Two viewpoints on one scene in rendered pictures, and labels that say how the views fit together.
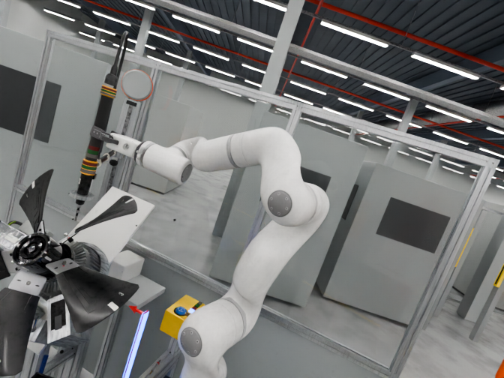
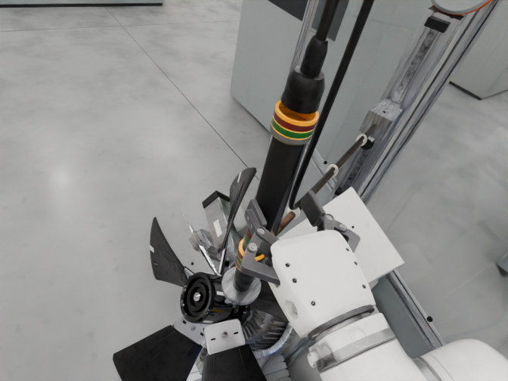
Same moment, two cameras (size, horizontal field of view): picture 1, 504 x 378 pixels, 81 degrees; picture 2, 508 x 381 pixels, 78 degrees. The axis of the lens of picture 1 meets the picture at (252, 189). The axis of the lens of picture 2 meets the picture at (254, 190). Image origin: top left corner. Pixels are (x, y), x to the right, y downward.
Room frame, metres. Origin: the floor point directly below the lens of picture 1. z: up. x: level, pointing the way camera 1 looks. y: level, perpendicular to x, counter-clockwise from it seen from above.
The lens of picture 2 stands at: (0.72, 0.34, 1.96)
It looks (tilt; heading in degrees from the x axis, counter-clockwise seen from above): 45 degrees down; 46
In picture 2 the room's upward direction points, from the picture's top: 15 degrees clockwise
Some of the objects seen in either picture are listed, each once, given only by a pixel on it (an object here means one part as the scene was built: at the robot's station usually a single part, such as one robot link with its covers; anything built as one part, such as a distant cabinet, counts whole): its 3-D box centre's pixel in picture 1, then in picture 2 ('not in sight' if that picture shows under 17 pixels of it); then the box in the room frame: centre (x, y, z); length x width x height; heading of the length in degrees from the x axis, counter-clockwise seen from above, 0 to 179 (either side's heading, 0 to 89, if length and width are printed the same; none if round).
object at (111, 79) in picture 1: (97, 137); (263, 215); (0.93, 0.52, 1.64); 0.04 x 0.04 x 0.46
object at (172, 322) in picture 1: (183, 317); not in sight; (1.11, 0.10, 1.02); 0.16 x 0.10 x 0.11; 164
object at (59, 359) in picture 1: (54, 363); not in sight; (1.17, 0.59, 0.56); 0.19 x 0.04 x 0.04; 164
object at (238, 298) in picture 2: (85, 182); (248, 268); (0.93, 0.53, 1.49); 0.09 x 0.07 x 0.10; 19
